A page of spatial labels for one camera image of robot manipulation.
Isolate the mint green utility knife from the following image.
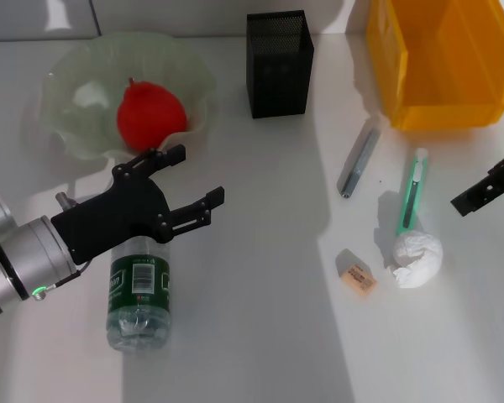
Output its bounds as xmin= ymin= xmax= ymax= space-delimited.
xmin=396 ymin=147 xmax=429 ymax=238

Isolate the black mesh pen holder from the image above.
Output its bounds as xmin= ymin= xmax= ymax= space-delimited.
xmin=246 ymin=10 xmax=315 ymax=121

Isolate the beige eraser with paper sleeve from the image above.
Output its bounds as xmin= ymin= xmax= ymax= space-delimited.
xmin=334 ymin=248 xmax=378 ymax=299

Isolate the red-orange toy orange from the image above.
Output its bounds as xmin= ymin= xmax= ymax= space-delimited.
xmin=116 ymin=77 xmax=189 ymax=152

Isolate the yellow plastic storage bin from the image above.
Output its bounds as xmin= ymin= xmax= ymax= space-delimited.
xmin=365 ymin=0 xmax=504 ymax=130

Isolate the pale green glass fruit plate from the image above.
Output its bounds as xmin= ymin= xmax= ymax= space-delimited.
xmin=39 ymin=31 xmax=218 ymax=163

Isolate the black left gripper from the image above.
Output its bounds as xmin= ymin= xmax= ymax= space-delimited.
xmin=50 ymin=144 xmax=227 ymax=266

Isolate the green-label clear water bottle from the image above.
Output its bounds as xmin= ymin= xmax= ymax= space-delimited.
xmin=105 ymin=235 xmax=172 ymax=353

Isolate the grey marker pen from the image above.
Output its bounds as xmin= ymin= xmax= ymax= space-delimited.
xmin=336 ymin=119 xmax=381 ymax=200

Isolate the white paper ball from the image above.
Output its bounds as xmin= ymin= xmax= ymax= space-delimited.
xmin=387 ymin=230 xmax=444 ymax=290

